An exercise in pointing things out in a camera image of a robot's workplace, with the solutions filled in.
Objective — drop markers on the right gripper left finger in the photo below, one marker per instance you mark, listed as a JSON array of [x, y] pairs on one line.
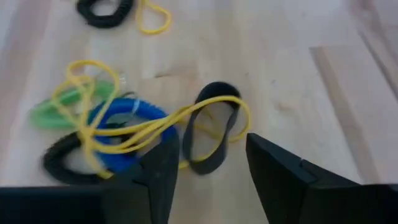
[[155, 193]]

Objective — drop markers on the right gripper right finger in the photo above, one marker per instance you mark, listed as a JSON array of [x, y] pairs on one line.
[[280, 186]]

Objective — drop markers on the yellow rubber band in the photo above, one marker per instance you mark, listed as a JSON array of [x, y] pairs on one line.
[[224, 98], [154, 31], [87, 63]]

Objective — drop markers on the wide black rubber band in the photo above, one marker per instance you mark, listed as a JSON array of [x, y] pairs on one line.
[[217, 88]]

